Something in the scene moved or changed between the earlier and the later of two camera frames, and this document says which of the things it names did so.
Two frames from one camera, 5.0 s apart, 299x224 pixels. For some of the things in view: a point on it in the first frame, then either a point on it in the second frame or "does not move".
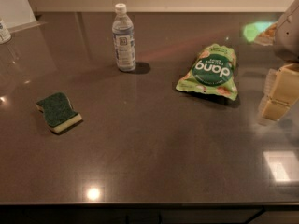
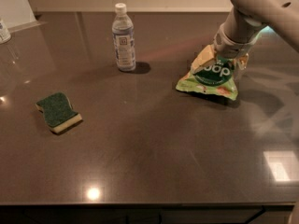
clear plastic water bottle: (123, 39) does not move
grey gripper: (288, 36) -> (231, 49)
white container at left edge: (5, 35) does not move
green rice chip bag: (212, 73) does not move
